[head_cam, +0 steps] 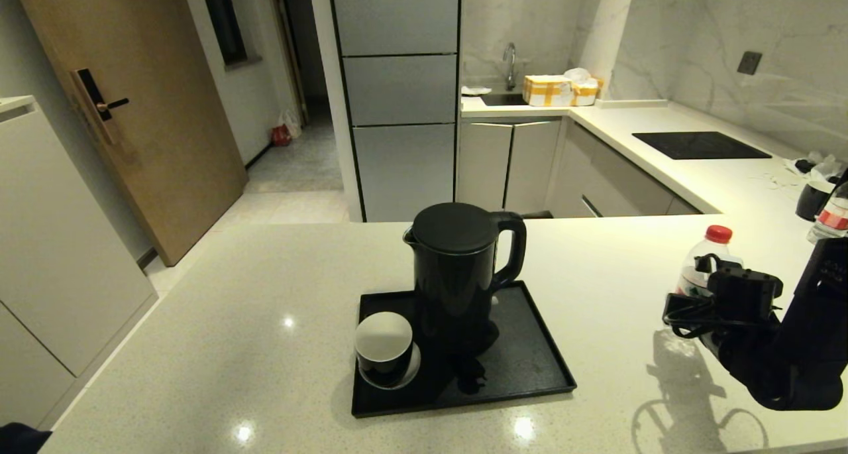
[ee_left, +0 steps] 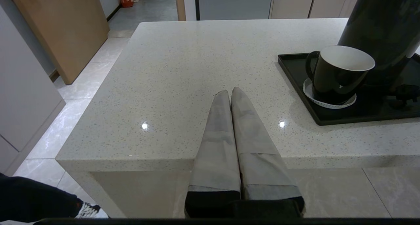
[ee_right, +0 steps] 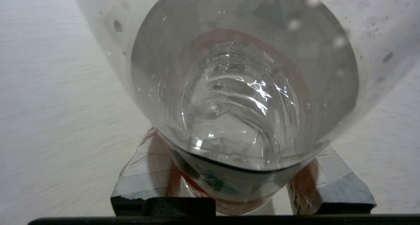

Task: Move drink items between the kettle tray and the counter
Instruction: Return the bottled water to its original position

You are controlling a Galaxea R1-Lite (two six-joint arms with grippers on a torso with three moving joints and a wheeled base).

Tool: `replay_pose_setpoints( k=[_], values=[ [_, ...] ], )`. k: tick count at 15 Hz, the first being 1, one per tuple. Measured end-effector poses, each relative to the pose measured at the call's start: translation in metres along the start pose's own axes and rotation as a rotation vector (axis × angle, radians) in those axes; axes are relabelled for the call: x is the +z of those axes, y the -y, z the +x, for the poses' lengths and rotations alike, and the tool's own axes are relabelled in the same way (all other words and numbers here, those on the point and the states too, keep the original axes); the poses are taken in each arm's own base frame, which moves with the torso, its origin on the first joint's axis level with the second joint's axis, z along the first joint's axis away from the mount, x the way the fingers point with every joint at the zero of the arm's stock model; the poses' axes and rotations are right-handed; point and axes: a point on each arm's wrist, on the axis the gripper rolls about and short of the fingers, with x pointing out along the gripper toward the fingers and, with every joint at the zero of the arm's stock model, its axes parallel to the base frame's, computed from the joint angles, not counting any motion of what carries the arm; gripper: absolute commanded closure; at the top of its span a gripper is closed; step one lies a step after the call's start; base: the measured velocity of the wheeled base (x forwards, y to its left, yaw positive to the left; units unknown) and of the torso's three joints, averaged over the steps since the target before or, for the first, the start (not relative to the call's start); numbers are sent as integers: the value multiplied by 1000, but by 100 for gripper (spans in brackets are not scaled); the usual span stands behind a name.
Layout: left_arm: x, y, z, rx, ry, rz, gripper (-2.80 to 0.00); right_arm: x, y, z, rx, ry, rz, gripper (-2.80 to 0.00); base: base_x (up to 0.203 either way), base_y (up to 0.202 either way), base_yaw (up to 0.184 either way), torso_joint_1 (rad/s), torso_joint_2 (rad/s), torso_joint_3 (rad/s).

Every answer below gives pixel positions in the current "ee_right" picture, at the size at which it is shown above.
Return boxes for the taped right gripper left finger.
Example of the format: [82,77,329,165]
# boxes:
[111,126,216,216]

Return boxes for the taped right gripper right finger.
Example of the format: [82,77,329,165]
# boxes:
[286,145,377,215]

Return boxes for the clear water bottle red cap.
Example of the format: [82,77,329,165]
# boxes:
[71,0,420,216]

